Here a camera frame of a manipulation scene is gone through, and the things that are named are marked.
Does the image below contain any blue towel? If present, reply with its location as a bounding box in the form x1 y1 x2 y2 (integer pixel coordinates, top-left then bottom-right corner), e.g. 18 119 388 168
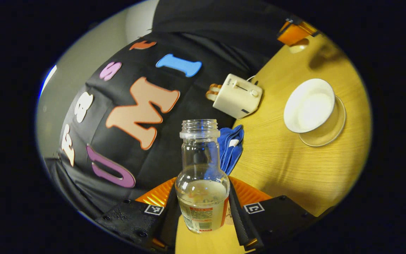
218 125 245 176

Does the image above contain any white teacup lid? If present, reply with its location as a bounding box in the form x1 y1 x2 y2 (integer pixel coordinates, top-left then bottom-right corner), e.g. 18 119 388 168
289 38 310 54

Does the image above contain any clear glass water bottle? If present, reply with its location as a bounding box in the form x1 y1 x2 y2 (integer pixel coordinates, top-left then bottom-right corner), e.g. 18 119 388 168
175 119 231 234

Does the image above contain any black backdrop cloth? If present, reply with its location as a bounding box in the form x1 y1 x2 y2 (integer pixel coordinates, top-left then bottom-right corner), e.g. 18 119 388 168
44 0 295 219

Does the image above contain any cream toaster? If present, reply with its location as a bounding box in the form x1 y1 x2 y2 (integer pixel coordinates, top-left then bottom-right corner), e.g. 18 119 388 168
213 73 263 120

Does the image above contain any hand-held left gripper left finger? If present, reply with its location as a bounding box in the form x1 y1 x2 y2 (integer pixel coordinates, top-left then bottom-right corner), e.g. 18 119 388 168
96 176 183 253

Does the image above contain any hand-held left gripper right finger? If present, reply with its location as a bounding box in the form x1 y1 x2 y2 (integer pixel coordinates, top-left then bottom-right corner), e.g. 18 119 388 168
228 176 318 252

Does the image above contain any white teacup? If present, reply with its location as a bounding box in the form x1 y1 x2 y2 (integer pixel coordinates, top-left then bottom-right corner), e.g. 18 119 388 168
283 78 338 134

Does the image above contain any white saucer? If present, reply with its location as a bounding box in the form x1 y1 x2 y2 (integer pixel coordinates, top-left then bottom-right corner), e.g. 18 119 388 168
299 95 346 147

